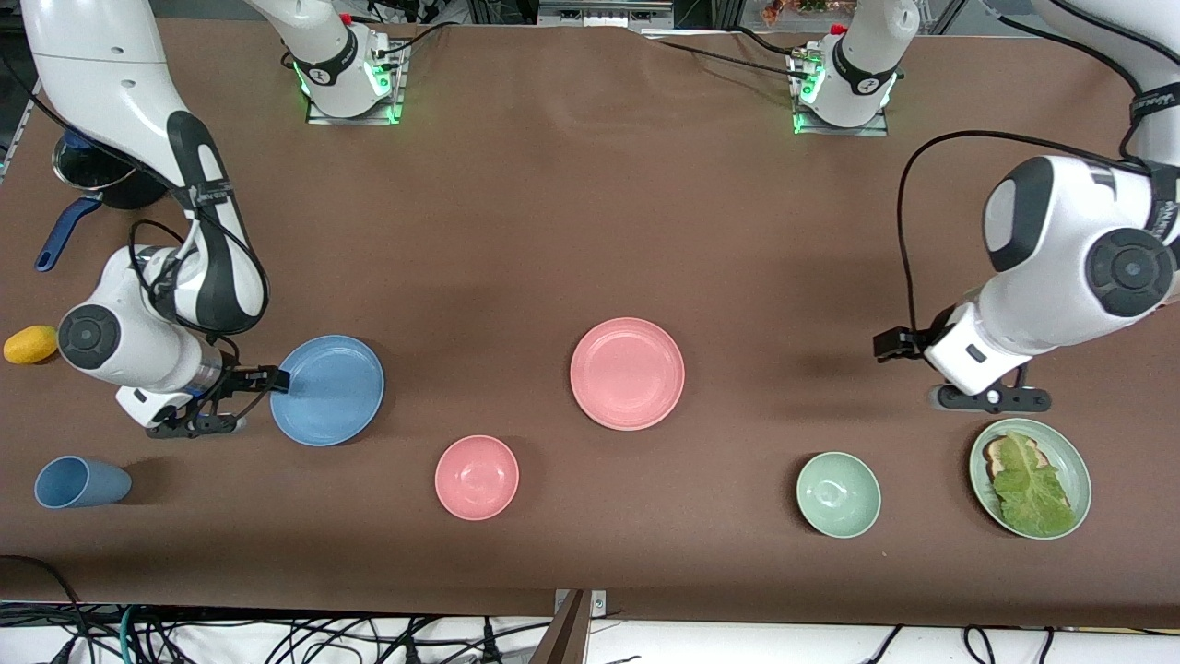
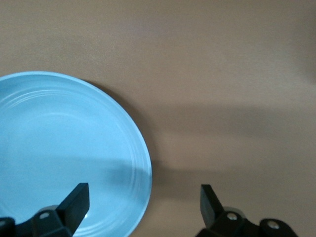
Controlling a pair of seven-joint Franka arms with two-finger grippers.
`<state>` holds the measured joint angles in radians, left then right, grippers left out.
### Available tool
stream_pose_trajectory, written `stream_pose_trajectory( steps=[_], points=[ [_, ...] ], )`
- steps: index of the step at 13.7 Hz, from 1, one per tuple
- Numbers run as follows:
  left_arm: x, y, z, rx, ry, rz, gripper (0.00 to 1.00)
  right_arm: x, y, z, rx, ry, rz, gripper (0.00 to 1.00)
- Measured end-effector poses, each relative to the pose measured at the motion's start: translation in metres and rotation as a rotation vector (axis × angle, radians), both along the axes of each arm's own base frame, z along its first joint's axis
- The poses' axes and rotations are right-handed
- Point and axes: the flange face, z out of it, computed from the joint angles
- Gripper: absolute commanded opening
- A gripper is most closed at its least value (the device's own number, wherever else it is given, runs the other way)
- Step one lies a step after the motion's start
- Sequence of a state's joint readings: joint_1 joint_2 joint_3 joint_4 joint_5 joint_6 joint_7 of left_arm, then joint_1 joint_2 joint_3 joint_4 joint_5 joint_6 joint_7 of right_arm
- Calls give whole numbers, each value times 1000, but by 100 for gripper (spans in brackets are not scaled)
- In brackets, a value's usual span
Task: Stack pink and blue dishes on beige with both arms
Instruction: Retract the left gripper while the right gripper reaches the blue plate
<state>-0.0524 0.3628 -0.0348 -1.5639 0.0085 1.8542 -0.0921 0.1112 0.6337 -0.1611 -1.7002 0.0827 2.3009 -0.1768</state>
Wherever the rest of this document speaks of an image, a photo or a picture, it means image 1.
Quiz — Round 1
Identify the black floor cable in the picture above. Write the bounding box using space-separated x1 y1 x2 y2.
0 553 89 664

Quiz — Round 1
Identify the green lettuce leaf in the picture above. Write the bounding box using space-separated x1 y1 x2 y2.
991 430 1078 538

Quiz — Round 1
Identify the blue shallow bowl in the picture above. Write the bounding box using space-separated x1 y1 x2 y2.
269 334 385 447

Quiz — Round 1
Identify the yellow lemon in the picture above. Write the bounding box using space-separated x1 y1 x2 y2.
3 325 63 365

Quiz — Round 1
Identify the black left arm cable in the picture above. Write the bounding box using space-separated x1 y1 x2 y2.
897 130 1153 338

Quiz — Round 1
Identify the pink shallow bowl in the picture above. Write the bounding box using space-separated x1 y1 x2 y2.
569 317 686 432

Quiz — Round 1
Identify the aluminium frame rail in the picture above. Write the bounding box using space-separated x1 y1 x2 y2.
537 0 676 29

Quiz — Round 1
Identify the small deep pink bowl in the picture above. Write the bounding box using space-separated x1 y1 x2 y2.
434 434 520 522

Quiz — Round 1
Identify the green plate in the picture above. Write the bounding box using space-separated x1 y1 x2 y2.
968 418 1093 540

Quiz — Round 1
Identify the toasted bread slice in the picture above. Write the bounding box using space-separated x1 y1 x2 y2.
983 436 1041 480

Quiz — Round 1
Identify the black base cable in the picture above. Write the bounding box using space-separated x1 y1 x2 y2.
373 18 471 58
645 32 812 82

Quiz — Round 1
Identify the blue plastic cup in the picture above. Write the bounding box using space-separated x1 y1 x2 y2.
34 456 133 510

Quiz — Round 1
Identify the small deep green bowl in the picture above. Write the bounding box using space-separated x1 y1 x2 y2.
796 451 882 539

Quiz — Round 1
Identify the dark slanted bar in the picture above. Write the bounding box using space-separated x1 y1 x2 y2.
528 590 592 664

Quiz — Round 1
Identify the black pot with glass lid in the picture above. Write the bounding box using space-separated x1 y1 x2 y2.
35 129 172 273

